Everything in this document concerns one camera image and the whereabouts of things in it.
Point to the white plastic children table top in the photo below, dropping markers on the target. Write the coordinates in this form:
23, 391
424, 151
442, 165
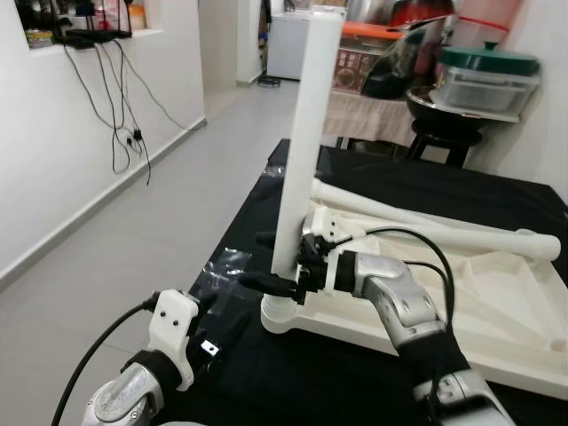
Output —
497, 302

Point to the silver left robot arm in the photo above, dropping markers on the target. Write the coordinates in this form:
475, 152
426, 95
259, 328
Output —
133, 399

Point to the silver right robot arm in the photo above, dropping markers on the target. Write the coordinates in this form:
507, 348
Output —
417, 319

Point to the large clear tape patch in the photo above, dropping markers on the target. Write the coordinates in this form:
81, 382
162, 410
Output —
232, 271

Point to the black tablecloth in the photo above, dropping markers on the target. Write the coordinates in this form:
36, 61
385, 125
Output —
266, 382

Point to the beige striped cloth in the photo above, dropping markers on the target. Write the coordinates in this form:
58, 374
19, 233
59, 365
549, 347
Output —
368, 120

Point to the black power adapter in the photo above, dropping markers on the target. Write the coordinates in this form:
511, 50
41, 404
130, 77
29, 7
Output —
136, 136

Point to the white chest freezer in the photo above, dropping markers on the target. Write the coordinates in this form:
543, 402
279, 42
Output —
288, 44

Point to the orange lid storage box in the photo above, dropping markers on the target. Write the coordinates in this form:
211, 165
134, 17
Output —
364, 62

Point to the black wok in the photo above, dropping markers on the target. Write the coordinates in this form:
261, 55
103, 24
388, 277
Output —
448, 111

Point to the black bag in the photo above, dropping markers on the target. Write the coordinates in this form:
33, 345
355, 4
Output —
399, 71

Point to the silver cooking pot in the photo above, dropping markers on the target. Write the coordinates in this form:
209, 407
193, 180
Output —
373, 9

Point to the green lid clear container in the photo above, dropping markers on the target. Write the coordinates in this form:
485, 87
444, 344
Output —
488, 80

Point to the red black pan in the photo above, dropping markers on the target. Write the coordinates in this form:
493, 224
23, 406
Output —
430, 18

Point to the pale pink container red band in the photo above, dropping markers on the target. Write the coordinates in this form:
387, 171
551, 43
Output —
493, 22

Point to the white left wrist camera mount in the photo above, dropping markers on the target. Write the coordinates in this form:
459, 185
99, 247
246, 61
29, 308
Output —
173, 333

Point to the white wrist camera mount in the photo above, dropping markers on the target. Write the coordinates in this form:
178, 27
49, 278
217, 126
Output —
173, 333
324, 226

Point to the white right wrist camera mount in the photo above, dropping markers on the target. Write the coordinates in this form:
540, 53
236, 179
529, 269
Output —
324, 226

